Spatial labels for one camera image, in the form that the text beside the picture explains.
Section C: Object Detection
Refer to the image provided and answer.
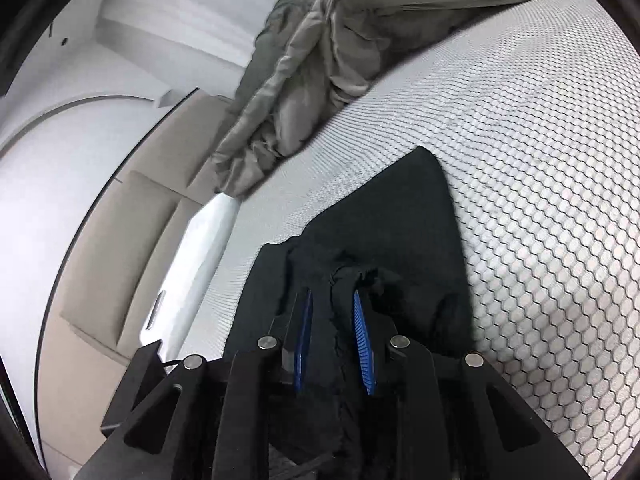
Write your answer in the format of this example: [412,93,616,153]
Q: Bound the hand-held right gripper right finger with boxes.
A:
[352,289,591,480]

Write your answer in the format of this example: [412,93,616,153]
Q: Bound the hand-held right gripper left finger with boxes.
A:
[75,287,315,480]

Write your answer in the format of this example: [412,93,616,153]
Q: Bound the black pants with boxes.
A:
[210,145,476,480]

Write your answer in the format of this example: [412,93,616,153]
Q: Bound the white pillow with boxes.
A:
[139,194,243,356]

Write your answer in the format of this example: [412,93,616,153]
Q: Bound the beige padded headboard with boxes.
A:
[35,87,241,480]

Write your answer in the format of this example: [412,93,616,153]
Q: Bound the grey crumpled clothes pile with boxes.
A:
[209,0,588,196]

